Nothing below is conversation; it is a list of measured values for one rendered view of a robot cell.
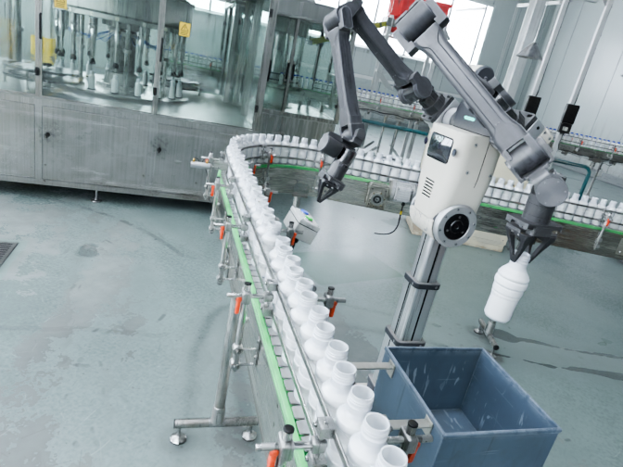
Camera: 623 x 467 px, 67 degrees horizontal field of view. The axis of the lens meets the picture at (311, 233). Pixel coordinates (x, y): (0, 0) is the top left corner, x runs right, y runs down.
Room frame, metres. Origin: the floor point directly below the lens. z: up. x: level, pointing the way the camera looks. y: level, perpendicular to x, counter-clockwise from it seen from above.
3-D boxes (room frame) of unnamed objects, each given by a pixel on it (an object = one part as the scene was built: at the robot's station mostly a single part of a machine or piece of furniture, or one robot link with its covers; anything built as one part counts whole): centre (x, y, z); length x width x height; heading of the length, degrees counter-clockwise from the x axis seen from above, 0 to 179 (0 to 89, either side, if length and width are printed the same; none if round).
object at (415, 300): (1.65, -0.45, 0.74); 0.11 x 0.11 x 0.40; 19
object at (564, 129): (7.02, -3.19, 1.55); 0.17 x 0.15 x 0.42; 91
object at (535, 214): (1.00, -0.47, 1.41); 0.10 x 0.07 x 0.07; 111
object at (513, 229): (1.00, -0.46, 1.33); 0.07 x 0.07 x 0.09; 21
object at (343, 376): (0.65, -0.10, 1.08); 0.06 x 0.06 x 0.17
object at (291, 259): (1.05, 0.03, 1.08); 0.06 x 0.06 x 0.17
